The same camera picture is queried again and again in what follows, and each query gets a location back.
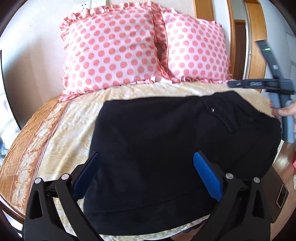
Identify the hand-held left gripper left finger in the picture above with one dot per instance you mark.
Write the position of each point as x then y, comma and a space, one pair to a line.
84, 178

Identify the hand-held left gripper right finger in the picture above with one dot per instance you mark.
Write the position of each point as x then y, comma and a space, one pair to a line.
208, 177

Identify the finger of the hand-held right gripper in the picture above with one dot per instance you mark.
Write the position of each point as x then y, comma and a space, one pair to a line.
249, 83

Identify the black pants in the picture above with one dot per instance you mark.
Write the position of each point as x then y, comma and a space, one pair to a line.
161, 150

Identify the person's right hand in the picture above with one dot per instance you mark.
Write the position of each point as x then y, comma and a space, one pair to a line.
283, 111

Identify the brown door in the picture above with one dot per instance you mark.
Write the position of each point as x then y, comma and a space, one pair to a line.
240, 46

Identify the yellow patterned bed sheet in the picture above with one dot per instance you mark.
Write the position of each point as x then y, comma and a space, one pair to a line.
69, 129

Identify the pink polka dot pillow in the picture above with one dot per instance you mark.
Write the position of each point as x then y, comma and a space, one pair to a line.
108, 51
196, 48

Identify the smartphone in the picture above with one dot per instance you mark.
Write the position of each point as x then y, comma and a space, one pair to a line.
281, 196

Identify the red item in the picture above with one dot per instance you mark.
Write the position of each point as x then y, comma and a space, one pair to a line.
294, 164

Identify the wooden door frame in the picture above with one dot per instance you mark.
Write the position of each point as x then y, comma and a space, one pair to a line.
256, 23

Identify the white wall socket panel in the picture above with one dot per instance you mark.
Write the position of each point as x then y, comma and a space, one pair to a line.
94, 2

